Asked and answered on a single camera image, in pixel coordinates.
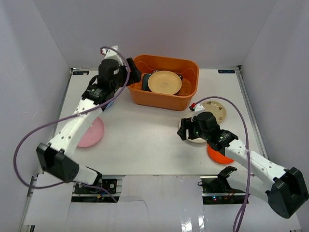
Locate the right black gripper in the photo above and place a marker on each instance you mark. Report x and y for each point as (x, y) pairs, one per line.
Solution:
(188, 123)

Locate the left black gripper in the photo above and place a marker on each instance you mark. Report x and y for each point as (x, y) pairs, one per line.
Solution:
(132, 68)

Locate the teal square plate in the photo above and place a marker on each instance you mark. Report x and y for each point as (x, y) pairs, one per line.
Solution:
(145, 79)

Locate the white round plate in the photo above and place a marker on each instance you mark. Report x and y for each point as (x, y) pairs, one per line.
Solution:
(197, 140)

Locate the yellow round plate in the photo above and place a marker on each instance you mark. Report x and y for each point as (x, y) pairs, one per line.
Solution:
(164, 83)

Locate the cream patterned small plate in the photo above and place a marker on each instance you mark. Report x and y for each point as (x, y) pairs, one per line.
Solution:
(217, 109)

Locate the pink round plate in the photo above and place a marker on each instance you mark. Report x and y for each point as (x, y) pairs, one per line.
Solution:
(93, 135)

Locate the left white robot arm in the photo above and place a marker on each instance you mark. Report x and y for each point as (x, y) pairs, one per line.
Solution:
(55, 157)

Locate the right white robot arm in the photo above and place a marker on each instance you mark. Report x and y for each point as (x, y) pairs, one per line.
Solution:
(283, 189)

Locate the orange plastic bin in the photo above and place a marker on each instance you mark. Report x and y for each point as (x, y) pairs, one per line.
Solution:
(188, 69)

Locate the orange round plate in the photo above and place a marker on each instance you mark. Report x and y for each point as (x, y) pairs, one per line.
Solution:
(218, 157)

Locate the left black corner label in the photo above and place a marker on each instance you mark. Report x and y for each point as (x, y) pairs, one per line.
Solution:
(80, 73)

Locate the black corner label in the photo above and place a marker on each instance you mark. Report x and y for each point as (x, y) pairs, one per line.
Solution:
(80, 73)
(226, 71)

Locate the right black corner label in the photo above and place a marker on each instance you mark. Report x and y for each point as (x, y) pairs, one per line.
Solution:
(226, 71)

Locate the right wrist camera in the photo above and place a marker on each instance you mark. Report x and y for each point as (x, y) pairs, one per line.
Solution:
(196, 109)

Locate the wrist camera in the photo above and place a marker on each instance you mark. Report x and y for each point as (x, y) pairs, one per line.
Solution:
(110, 54)
(196, 109)

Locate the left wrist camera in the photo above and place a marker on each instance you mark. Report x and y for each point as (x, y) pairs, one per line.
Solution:
(110, 54)

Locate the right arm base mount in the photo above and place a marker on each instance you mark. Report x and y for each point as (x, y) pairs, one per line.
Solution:
(216, 189)

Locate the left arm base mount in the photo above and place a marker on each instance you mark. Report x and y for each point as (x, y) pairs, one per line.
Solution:
(106, 194)

